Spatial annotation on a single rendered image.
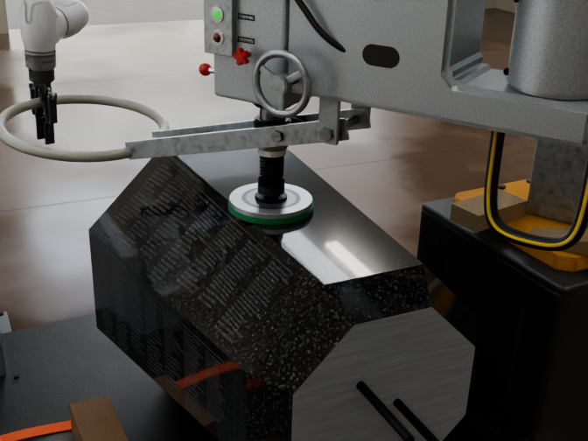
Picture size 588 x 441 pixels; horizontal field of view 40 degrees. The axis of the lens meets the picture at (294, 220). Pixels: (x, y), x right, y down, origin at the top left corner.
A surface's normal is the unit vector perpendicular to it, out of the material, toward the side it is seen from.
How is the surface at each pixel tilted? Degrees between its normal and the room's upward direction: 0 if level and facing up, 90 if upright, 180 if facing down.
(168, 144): 90
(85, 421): 0
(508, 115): 90
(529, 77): 90
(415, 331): 90
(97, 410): 0
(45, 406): 0
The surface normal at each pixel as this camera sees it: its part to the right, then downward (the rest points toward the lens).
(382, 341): 0.43, 0.38
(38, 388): 0.03, -0.91
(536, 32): -0.76, 0.25
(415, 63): -0.52, 0.33
